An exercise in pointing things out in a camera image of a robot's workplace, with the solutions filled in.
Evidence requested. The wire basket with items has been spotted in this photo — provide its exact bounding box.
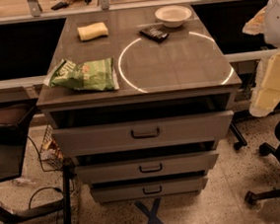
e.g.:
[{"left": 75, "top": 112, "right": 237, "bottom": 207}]
[{"left": 39, "top": 124, "right": 63, "bottom": 171}]

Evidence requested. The top grey drawer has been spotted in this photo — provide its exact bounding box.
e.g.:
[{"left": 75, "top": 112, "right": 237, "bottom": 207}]
[{"left": 53, "top": 111, "right": 233, "bottom": 158}]

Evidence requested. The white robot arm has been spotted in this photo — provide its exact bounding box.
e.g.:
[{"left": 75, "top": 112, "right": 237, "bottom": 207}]
[{"left": 243, "top": 0, "right": 280, "bottom": 117}]

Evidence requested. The yellow sponge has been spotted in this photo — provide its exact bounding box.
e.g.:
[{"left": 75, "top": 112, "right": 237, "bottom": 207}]
[{"left": 78, "top": 23, "right": 108, "bottom": 41}]

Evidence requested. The grey drawer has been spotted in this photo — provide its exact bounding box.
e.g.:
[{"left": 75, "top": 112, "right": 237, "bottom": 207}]
[
  {"left": 75, "top": 151, "right": 219, "bottom": 185},
  {"left": 53, "top": 111, "right": 233, "bottom": 158},
  {"left": 90, "top": 176, "right": 208, "bottom": 203}
]

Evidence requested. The white bowl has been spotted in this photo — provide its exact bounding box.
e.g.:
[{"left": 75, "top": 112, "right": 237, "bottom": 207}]
[{"left": 155, "top": 5, "right": 192, "bottom": 28}]

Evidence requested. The black remote on shelf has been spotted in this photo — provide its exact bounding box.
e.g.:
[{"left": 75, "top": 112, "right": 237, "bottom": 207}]
[{"left": 50, "top": 1, "right": 69, "bottom": 11}]

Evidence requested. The green jalapeno chip bag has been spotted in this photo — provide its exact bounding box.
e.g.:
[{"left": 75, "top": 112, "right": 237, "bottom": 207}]
[{"left": 43, "top": 57, "right": 119, "bottom": 92}]

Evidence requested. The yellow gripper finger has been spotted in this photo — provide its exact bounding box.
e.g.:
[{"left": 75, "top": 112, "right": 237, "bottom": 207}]
[
  {"left": 248, "top": 51, "right": 280, "bottom": 117},
  {"left": 243, "top": 8, "right": 265, "bottom": 36}
]

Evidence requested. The bottom grey drawer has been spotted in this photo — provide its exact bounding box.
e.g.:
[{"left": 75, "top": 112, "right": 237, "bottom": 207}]
[{"left": 90, "top": 176, "right": 208, "bottom": 203}]

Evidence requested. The dark chair left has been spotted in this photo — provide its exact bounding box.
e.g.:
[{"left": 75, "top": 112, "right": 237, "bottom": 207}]
[{"left": 0, "top": 104, "right": 72, "bottom": 224}]

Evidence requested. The middle grey drawer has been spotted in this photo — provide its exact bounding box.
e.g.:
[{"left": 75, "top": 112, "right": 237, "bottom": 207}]
[{"left": 75, "top": 151, "right": 219, "bottom": 185}]

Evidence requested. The grey drawer cabinet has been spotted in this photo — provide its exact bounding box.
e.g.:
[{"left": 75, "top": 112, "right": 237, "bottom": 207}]
[{"left": 27, "top": 0, "right": 253, "bottom": 210}]

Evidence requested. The black floor cable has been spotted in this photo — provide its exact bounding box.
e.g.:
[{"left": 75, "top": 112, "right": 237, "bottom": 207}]
[{"left": 26, "top": 185, "right": 65, "bottom": 210}]

